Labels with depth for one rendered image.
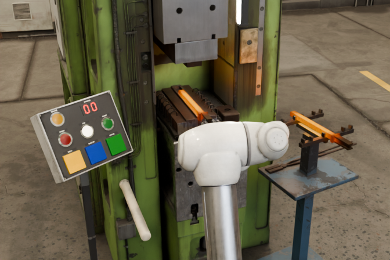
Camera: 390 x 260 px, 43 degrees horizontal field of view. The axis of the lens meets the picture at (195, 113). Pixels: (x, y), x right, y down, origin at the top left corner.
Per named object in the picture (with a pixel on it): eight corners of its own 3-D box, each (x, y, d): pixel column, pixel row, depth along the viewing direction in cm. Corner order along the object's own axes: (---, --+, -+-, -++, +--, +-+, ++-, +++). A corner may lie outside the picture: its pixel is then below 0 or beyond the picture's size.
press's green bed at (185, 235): (242, 275, 277) (245, 206, 258) (179, 293, 266) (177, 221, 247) (208, 219, 325) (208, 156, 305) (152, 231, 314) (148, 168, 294)
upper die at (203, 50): (217, 58, 225) (217, 38, 221) (175, 64, 219) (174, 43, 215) (187, 35, 261) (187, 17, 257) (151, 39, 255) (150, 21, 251)
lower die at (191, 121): (216, 129, 240) (217, 113, 236) (177, 136, 234) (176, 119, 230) (188, 97, 276) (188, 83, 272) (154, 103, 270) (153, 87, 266)
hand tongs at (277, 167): (351, 141, 277) (351, 140, 277) (357, 144, 274) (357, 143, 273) (264, 170, 251) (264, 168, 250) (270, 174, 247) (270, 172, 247)
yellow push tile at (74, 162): (86, 167, 197) (80, 149, 196) (69, 174, 192) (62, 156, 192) (84, 167, 198) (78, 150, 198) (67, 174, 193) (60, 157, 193)
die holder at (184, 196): (246, 206, 258) (249, 129, 239) (176, 222, 246) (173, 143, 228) (208, 156, 306) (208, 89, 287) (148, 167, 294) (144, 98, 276)
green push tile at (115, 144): (127, 149, 209) (120, 132, 209) (112, 156, 204) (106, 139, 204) (124, 150, 210) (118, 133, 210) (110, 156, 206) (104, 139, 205)
